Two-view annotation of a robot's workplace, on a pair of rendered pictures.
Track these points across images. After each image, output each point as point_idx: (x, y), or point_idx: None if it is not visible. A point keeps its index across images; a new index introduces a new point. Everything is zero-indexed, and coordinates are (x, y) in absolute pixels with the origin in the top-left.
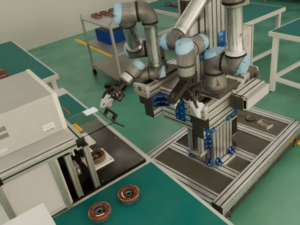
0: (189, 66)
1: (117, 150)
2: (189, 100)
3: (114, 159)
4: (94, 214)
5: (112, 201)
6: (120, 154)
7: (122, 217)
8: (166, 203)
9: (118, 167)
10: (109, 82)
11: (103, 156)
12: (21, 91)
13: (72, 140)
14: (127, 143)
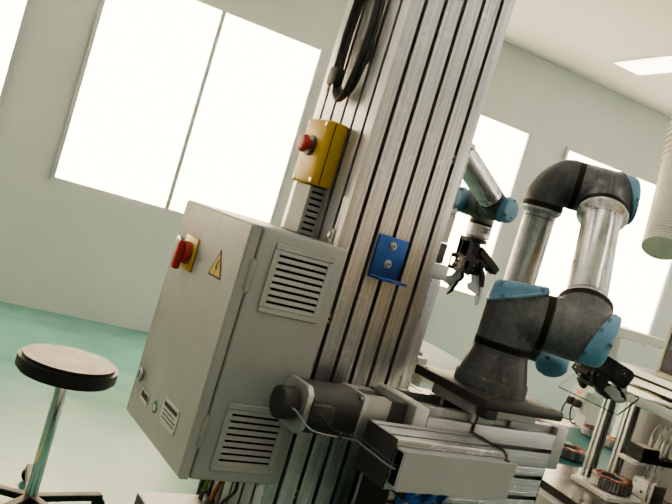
0: (476, 223)
1: (568, 485)
2: (422, 358)
3: (569, 478)
4: (575, 447)
5: None
6: (560, 479)
7: None
8: None
9: (557, 468)
10: (619, 363)
11: (593, 469)
12: None
13: (630, 364)
14: (548, 496)
